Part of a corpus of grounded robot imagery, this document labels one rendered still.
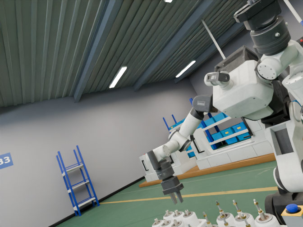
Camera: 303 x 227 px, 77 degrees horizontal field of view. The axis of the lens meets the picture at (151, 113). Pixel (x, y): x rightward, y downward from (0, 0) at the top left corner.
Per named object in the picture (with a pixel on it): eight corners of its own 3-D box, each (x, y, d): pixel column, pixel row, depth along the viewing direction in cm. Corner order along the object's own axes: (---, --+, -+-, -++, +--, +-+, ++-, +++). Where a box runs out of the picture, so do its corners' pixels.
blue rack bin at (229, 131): (231, 133, 641) (228, 127, 645) (241, 129, 612) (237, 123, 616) (223, 137, 611) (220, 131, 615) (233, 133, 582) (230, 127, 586)
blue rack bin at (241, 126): (243, 129, 608) (239, 122, 612) (254, 124, 579) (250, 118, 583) (235, 133, 578) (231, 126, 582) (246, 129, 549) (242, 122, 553)
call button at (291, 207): (290, 208, 75) (287, 203, 75) (301, 208, 72) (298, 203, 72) (286, 214, 73) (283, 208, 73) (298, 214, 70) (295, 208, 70)
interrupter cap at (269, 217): (253, 223, 88) (252, 221, 88) (259, 214, 92) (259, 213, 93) (269, 224, 82) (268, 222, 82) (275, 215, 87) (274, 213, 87)
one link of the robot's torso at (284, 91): (271, 95, 128) (253, 83, 122) (291, 85, 118) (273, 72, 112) (279, 132, 113) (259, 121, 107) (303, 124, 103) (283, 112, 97)
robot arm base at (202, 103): (205, 115, 123) (201, 98, 124) (224, 111, 115) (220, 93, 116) (194, 115, 111) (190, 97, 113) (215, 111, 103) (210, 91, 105)
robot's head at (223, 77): (220, 73, 94) (207, 71, 91) (232, 71, 86) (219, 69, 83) (218, 86, 94) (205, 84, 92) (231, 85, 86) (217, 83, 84)
